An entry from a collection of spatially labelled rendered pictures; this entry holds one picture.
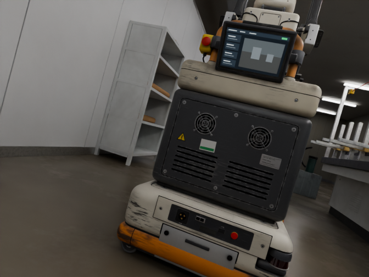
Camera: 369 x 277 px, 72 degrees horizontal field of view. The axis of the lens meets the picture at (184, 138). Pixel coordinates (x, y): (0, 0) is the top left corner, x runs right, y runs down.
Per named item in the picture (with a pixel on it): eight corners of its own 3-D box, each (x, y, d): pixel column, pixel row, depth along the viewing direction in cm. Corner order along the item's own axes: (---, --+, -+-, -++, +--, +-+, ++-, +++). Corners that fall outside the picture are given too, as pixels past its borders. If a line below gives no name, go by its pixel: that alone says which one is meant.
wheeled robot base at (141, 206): (280, 317, 82) (302, 242, 81) (110, 243, 97) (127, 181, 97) (267, 243, 147) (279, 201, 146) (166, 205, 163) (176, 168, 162)
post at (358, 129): (346, 166, 265) (359, 121, 263) (345, 166, 268) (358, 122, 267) (350, 167, 264) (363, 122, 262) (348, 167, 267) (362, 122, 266)
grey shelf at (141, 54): (93, 154, 288) (129, 20, 284) (129, 153, 375) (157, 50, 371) (128, 165, 277) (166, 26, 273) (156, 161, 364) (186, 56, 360)
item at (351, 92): (325, 157, 340) (347, 84, 338) (323, 156, 349) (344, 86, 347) (334, 159, 338) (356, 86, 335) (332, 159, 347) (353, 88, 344)
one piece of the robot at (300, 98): (275, 261, 90) (343, 30, 88) (138, 209, 103) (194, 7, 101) (268, 231, 122) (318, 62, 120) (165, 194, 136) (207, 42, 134)
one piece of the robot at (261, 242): (266, 261, 83) (273, 237, 83) (151, 217, 94) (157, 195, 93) (265, 258, 86) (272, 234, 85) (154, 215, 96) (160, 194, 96)
